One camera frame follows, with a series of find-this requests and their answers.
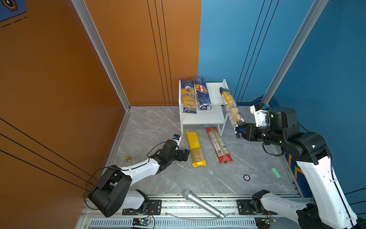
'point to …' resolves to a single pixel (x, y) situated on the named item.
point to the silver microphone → (188, 194)
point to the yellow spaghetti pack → (198, 158)
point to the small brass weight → (128, 159)
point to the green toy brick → (277, 174)
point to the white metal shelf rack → (218, 115)
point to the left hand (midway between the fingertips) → (184, 148)
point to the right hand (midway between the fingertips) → (239, 128)
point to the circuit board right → (269, 220)
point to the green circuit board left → (140, 222)
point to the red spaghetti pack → (223, 153)
